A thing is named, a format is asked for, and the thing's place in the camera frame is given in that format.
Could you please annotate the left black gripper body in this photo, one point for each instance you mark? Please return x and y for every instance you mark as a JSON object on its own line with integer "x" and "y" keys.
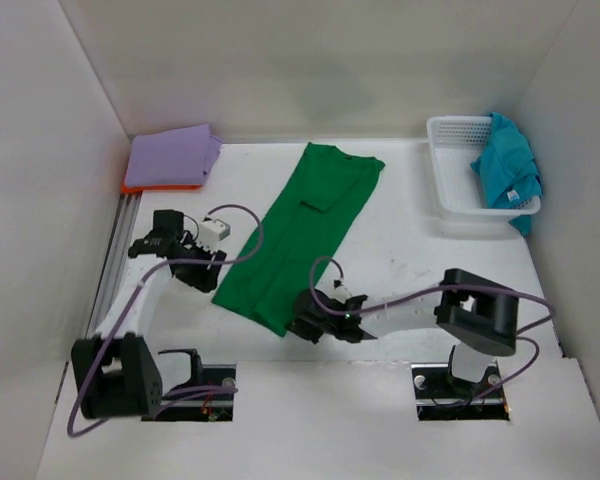
{"x": 198, "y": 276}

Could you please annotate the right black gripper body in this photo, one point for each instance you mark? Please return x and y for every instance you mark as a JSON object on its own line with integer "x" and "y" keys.
{"x": 312, "y": 331}

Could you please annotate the orange t shirt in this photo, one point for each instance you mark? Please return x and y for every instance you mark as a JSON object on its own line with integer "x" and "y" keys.
{"x": 127, "y": 190}

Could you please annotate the lavender t shirt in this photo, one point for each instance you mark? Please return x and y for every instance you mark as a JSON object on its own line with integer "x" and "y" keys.
{"x": 183, "y": 156}

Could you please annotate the green t shirt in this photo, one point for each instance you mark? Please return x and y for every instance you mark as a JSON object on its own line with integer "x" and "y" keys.
{"x": 309, "y": 219}

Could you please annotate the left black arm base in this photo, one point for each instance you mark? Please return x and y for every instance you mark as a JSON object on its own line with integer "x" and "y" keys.
{"x": 214, "y": 403}

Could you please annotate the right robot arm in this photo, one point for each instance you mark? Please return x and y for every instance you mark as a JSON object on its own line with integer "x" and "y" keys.
{"x": 480, "y": 314}

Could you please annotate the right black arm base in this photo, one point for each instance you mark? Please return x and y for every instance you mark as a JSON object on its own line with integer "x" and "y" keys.
{"x": 441, "y": 397}

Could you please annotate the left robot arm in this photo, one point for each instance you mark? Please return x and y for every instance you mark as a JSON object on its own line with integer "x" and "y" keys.
{"x": 114, "y": 369}

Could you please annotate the white laundry basket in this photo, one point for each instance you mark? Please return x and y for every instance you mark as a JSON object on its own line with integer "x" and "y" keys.
{"x": 455, "y": 142}

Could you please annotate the teal t shirt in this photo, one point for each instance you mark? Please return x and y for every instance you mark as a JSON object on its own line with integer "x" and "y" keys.
{"x": 506, "y": 167}

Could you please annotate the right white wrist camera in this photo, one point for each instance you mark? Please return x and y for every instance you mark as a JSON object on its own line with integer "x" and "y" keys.
{"x": 340, "y": 293}

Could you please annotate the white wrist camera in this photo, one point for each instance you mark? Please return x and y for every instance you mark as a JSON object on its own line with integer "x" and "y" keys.
{"x": 340, "y": 293}
{"x": 211, "y": 231}

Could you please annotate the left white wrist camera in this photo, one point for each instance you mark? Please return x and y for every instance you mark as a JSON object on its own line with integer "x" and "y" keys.
{"x": 211, "y": 231}

